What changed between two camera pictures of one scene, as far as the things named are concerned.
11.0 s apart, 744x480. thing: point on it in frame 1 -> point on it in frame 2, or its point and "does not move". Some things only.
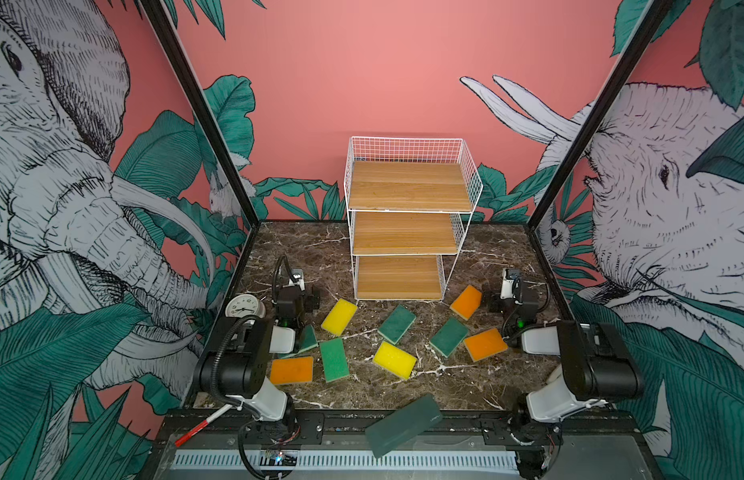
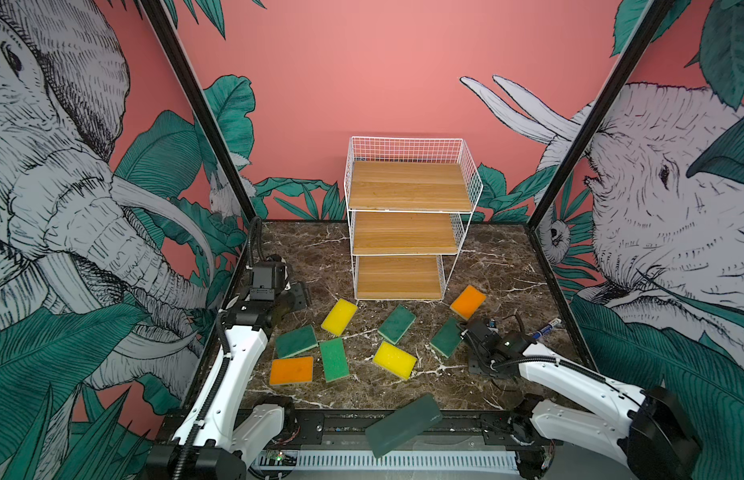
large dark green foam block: (403, 425) does not move
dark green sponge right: (449, 336) does not move
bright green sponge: (335, 359) does not move
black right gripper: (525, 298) -> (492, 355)
